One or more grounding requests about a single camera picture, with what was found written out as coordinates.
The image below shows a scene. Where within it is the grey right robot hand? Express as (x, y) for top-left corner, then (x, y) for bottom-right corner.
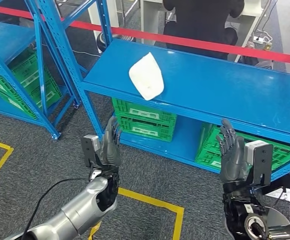
(215, 119), (248, 183)

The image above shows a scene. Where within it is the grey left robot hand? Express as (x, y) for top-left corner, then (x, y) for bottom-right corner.
(100, 115), (122, 168)

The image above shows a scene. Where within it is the white curved plastic part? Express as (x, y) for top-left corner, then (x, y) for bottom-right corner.
(128, 51), (165, 101)

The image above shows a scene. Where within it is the blue metal shelf rack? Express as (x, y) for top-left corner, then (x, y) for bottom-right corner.
(36, 0), (290, 183)
(0, 0), (82, 141)

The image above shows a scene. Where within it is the chrome round base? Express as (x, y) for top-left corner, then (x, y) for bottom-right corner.
(262, 205), (290, 233)

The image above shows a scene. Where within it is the round ribbed black base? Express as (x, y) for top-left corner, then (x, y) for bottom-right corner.
(96, 31), (137, 54)

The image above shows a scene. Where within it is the red barrier belt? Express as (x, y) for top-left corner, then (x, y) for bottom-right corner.
(0, 4), (290, 66)

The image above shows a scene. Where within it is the white square column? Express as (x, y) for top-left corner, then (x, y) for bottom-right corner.
(88, 0), (119, 39)

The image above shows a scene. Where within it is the person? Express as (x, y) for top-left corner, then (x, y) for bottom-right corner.
(162, 0), (245, 61)

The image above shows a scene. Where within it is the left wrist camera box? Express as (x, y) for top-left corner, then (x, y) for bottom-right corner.
(80, 134), (101, 168)

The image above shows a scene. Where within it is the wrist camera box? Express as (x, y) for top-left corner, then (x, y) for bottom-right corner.
(243, 140), (273, 186)
(80, 134), (101, 168)

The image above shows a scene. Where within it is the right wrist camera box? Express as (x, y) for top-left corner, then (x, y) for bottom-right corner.
(243, 140), (273, 186)

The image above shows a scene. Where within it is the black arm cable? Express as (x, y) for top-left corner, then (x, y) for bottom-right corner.
(20, 178), (91, 240)

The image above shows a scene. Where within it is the thin white floor cable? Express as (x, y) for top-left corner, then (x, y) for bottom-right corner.
(72, 49), (101, 58)

